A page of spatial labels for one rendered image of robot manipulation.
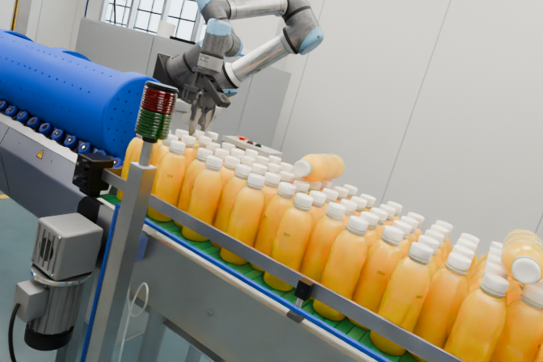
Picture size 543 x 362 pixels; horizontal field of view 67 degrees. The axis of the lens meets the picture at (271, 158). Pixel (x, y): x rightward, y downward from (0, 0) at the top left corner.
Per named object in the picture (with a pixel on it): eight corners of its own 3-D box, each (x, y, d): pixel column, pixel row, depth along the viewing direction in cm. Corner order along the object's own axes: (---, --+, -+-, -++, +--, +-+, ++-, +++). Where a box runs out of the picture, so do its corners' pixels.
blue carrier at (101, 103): (26, 103, 187) (44, 43, 185) (157, 166, 145) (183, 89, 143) (-45, 86, 162) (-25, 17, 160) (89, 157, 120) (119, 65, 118)
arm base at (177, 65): (186, 61, 191) (200, 50, 187) (195, 90, 188) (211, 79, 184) (162, 54, 178) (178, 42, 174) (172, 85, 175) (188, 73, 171)
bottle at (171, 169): (149, 208, 112) (164, 143, 109) (174, 213, 114) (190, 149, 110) (145, 217, 105) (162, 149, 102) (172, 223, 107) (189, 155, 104)
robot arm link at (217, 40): (237, 27, 130) (227, 21, 121) (228, 61, 131) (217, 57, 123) (215, 21, 131) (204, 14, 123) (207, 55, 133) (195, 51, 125)
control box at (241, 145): (232, 161, 155) (238, 135, 154) (275, 179, 146) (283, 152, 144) (215, 162, 147) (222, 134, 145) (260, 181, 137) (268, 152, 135)
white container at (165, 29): (164, 39, 380) (168, 23, 377) (176, 42, 372) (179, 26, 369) (151, 35, 366) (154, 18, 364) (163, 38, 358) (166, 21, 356)
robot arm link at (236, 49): (234, 23, 141) (222, 14, 131) (248, 52, 141) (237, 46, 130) (216, 34, 143) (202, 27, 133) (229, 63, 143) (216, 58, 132)
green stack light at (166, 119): (152, 131, 83) (157, 107, 82) (174, 141, 80) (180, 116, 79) (126, 129, 78) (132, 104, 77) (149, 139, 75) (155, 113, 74)
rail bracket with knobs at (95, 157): (98, 186, 119) (105, 152, 118) (113, 195, 116) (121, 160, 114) (66, 188, 111) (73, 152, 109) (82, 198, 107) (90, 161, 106)
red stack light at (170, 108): (157, 107, 82) (162, 88, 82) (180, 115, 79) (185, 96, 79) (132, 103, 77) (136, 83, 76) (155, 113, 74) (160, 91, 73)
